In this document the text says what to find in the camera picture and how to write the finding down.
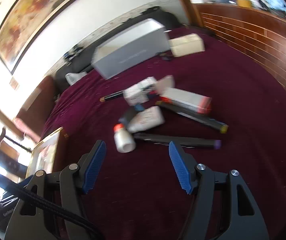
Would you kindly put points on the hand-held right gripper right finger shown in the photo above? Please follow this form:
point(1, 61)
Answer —
point(180, 167)

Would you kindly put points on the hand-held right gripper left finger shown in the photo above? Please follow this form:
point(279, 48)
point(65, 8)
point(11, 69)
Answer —
point(94, 167)

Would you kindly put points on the black marker purple cap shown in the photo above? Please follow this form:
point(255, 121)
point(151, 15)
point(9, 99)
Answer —
point(178, 141)

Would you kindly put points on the small white bottle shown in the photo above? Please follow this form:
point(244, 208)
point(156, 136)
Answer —
point(124, 141)

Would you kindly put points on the black marker yellow cap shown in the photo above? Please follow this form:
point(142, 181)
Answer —
point(198, 118)

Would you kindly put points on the white labelled bottle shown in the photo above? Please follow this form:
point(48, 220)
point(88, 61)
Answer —
point(145, 120)

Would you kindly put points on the white box red stripe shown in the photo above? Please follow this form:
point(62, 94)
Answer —
point(183, 98)

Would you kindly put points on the black marker tan cap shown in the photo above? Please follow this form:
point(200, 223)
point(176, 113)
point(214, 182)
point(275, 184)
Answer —
point(113, 95)

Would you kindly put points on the white box with icon print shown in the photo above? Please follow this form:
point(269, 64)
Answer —
point(139, 93)

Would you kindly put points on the large grey cardboard box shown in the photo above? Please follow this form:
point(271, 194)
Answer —
point(133, 52)

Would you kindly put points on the framed picture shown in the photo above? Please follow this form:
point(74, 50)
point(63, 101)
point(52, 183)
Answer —
point(45, 152)

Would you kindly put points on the maroon blanket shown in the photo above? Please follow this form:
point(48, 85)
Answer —
point(233, 155)

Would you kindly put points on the white plastic bag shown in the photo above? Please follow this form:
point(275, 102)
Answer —
point(74, 77)

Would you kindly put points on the small black gadget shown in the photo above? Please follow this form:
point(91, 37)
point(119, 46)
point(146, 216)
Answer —
point(167, 57)

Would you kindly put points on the small white cardboard box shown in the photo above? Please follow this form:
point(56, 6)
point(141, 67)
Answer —
point(186, 45)

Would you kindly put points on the wooden brick-pattern cabinet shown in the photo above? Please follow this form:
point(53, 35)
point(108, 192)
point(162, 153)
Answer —
point(245, 35)

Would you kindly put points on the yellow box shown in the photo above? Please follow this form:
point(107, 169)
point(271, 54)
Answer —
point(244, 3)

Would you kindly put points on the small wall plaque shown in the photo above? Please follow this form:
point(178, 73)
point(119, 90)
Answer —
point(14, 83)

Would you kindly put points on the framed wall painting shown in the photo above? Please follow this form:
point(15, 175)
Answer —
point(32, 17)

